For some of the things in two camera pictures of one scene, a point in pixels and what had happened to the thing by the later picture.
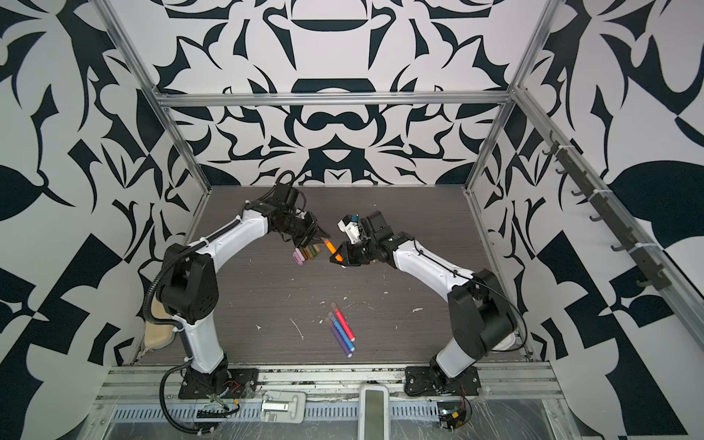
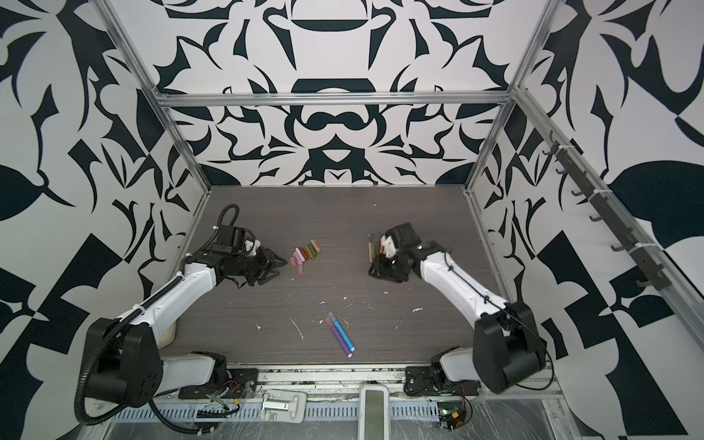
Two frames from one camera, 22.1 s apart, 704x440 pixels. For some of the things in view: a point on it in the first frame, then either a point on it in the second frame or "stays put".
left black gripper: (313, 229) → (268, 260)
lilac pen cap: (297, 259) stays put
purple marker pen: (338, 337) stays put
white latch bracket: (283, 407) stays put
